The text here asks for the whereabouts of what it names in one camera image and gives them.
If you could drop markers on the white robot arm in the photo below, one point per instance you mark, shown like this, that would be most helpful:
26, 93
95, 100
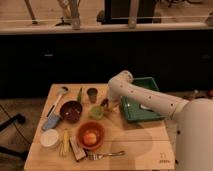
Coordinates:
194, 118

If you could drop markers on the green plastic cup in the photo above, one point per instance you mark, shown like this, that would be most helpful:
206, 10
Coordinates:
96, 112

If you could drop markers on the green chili pepper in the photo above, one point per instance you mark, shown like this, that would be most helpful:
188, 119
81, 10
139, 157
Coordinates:
79, 96

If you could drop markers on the green plastic tray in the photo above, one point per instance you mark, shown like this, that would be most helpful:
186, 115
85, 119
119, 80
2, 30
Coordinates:
131, 109

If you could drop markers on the white cloth in tray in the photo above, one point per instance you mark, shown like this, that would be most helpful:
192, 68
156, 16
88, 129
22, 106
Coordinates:
144, 107

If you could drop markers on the dark red bowl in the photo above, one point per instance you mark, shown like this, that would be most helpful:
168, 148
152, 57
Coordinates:
71, 111

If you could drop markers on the orange bowl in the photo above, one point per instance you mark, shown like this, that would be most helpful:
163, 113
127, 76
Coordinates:
87, 127

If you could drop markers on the orange fruit in bowl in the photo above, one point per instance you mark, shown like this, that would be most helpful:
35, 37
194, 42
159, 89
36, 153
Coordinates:
90, 139

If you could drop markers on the yellow corn cob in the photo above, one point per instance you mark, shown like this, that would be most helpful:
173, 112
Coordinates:
65, 144

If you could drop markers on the silver fork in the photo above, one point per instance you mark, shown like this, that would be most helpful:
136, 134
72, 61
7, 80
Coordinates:
98, 156

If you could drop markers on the brown rectangular block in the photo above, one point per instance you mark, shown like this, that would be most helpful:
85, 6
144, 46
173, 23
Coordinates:
78, 151

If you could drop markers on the black chair base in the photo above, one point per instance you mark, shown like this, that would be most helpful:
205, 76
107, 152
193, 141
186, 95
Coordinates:
10, 126

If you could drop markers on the white handled spoon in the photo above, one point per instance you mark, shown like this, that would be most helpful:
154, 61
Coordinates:
61, 92

